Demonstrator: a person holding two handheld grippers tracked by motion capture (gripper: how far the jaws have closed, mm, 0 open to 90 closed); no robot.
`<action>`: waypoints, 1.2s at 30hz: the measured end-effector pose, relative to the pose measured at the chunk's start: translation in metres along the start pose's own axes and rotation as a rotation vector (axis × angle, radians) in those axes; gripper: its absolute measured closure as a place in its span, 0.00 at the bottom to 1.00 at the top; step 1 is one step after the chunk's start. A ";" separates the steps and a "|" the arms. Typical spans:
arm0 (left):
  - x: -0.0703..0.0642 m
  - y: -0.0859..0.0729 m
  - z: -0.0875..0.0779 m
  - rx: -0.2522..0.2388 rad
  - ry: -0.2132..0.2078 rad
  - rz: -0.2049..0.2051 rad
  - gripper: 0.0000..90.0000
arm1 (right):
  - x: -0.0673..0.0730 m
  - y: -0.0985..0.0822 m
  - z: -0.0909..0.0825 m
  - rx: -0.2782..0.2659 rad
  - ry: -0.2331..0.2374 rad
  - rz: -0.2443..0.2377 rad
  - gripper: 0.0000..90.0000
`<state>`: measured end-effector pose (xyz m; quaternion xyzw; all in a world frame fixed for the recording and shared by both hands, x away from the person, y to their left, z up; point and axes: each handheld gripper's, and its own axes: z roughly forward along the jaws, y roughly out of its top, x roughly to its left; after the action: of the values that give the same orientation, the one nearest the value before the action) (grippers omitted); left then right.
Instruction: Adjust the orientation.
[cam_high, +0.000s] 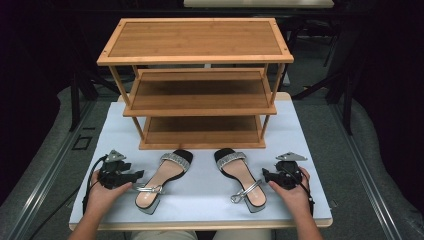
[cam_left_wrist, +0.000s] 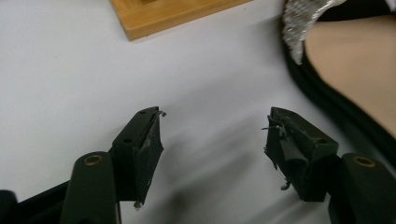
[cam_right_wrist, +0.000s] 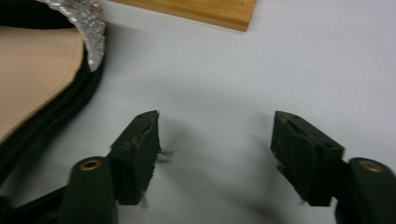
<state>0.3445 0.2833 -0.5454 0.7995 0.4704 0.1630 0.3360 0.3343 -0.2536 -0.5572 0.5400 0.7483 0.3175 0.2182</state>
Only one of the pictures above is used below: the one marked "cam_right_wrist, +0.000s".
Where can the silver block heel sandal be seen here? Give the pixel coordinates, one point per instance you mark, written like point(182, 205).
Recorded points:
point(34, 74)

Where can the wooden board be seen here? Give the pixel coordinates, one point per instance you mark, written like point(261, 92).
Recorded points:
point(199, 11)

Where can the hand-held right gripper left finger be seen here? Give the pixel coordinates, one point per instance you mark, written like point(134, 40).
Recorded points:
point(137, 161)

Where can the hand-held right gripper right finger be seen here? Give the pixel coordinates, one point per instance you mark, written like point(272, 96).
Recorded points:
point(305, 161)

